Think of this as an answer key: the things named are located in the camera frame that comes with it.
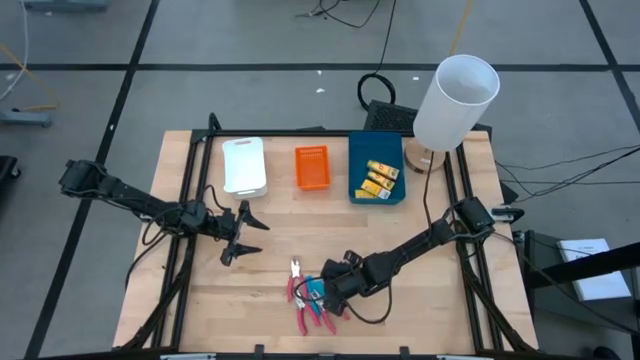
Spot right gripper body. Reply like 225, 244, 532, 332
319, 257, 370, 315

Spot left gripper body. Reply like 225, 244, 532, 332
212, 199, 250, 267

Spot pink-handled pliers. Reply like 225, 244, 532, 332
285, 256, 309, 304
312, 292, 351, 336
294, 294, 322, 337

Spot yellow packets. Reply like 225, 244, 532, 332
366, 159, 401, 181

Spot white plastic bin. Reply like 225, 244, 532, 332
221, 136, 269, 200

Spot orange plastic basket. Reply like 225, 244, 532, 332
293, 144, 333, 192

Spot blue plastic bin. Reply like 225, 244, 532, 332
347, 130, 408, 206

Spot black perforated box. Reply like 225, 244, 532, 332
363, 98, 420, 134

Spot grey bar clamp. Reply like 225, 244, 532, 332
492, 206, 526, 224

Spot white shade table lamp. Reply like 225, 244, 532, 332
403, 53, 501, 175

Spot black floor object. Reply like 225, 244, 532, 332
0, 154, 22, 182

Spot grey metal floor foot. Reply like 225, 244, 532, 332
0, 108, 54, 129
22, 0, 109, 13

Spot black equipment stand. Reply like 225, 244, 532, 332
519, 228, 640, 341

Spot white booklet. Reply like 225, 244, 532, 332
556, 237, 633, 303

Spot black aluminium table frame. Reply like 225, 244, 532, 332
113, 112, 540, 357

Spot black lamp cable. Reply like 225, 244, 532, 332
422, 149, 446, 231

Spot coiled black cable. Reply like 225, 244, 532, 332
355, 0, 399, 114

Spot yellow floor cable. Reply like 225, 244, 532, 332
0, 44, 61, 112

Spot white floor cable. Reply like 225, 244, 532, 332
0, 0, 30, 101

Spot yellow hanging cable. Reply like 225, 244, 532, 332
448, 0, 474, 57

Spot black floor cable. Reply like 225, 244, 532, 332
514, 145, 640, 202

